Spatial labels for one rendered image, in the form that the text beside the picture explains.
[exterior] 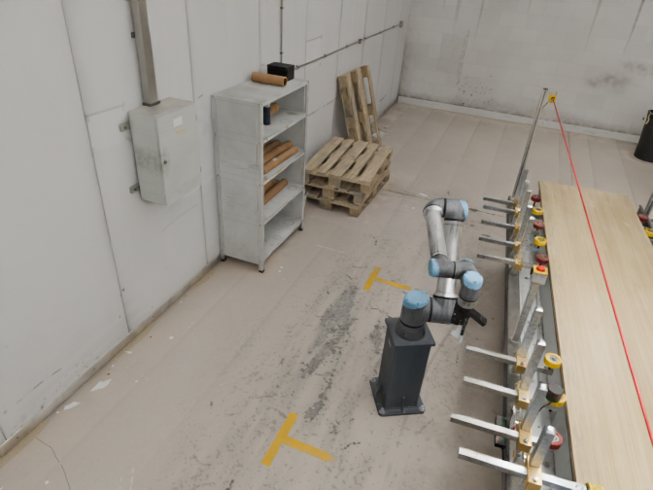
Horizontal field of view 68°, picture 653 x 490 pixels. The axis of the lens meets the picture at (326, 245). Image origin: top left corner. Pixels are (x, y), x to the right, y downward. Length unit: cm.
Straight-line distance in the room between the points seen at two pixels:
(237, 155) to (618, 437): 311
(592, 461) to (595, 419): 23
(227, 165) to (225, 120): 39
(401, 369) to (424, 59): 752
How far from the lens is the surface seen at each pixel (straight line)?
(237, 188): 416
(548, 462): 267
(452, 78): 983
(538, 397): 225
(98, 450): 335
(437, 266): 245
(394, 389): 326
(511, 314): 327
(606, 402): 266
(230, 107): 394
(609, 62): 973
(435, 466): 324
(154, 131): 321
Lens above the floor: 260
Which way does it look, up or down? 32 degrees down
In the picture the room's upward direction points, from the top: 4 degrees clockwise
